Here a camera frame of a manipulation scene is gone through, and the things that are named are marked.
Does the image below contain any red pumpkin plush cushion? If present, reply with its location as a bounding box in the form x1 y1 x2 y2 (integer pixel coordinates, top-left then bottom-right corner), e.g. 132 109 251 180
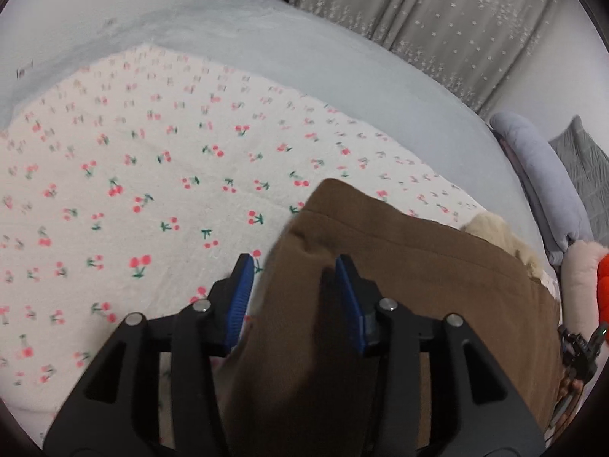
596 255 609 310

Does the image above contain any pink pillow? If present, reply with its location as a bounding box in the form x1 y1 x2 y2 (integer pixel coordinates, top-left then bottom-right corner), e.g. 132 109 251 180
561 240 608 339

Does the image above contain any grey dotted curtain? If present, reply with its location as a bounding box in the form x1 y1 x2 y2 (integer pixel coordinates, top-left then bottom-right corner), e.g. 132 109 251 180
290 0 561 116

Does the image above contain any brown coat with fur collar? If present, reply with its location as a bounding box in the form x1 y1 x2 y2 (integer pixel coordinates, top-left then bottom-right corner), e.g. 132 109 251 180
222 179 561 456

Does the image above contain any grey quilted headboard cover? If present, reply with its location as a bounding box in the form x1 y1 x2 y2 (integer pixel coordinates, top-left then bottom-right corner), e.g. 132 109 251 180
550 116 609 246

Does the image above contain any cherry print bed cover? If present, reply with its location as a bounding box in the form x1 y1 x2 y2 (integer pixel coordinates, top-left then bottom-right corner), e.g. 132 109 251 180
0 43 563 448

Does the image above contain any person's right hand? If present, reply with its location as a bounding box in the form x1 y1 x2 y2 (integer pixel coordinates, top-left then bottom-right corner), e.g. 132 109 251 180
554 376 584 421

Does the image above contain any light blue bed sheet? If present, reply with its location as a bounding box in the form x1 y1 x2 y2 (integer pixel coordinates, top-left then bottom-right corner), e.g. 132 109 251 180
1 0 542 291

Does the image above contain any folded lavender blanket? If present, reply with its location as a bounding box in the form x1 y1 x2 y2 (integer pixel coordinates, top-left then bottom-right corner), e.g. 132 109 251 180
489 112 593 267

